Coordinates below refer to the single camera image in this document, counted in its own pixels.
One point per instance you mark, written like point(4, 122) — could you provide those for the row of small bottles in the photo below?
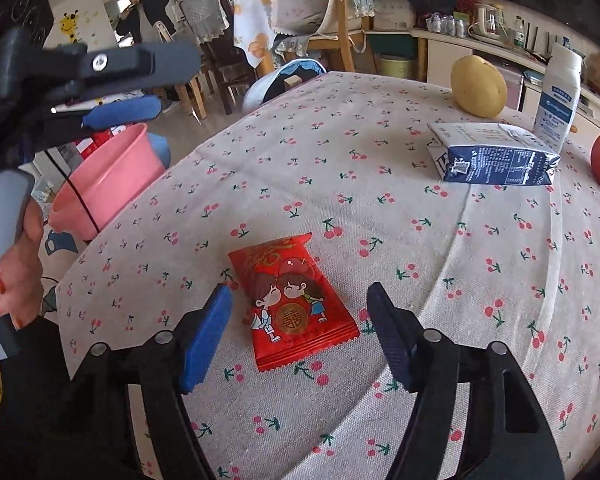
point(445, 25)

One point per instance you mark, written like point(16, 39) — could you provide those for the glass electric kettle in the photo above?
point(487, 22)

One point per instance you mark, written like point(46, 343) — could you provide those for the pale green container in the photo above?
point(395, 65)

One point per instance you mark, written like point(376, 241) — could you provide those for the white cabinet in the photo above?
point(440, 60)

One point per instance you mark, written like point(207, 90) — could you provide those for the person's left hand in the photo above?
point(22, 270)

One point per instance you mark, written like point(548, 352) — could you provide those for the cardboard box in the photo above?
point(392, 7)

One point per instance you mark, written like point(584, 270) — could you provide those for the navy milk carton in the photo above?
point(500, 165)

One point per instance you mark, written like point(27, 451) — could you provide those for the orange print cloth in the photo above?
point(252, 35)

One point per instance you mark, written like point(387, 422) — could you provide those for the giraffe wall sticker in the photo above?
point(72, 25)

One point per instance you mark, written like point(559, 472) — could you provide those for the white milk bottle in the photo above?
point(555, 110)

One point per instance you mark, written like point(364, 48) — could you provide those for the grey lace cloth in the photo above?
point(205, 15)

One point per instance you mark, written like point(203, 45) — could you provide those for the green label water bottle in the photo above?
point(518, 35)

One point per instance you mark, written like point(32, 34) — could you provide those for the blue white bag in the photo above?
point(280, 80)

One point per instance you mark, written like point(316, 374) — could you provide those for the pink plastic bin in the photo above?
point(110, 180)

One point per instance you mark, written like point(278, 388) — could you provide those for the person's left forearm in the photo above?
point(30, 410)

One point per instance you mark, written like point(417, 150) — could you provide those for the red printed box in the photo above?
point(92, 147)

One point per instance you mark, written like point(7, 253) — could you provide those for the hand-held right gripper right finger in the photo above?
point(392, 340)

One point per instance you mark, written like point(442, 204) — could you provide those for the blue plastic bin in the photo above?
point(161, 152)

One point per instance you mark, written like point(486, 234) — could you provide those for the cherry print tablecloth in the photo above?
point(330, 185)

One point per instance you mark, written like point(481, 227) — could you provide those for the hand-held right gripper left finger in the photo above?
point(205, 345)

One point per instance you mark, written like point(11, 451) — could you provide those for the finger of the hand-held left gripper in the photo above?
point(122, 112)
point(130, 62)

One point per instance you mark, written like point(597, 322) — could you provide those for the wooden chair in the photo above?
point(197, 95)
point(347, 45)

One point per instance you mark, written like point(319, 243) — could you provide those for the red candy packet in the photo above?
point(290, 320)

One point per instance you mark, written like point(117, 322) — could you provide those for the yellow pear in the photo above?
point(480, 87)

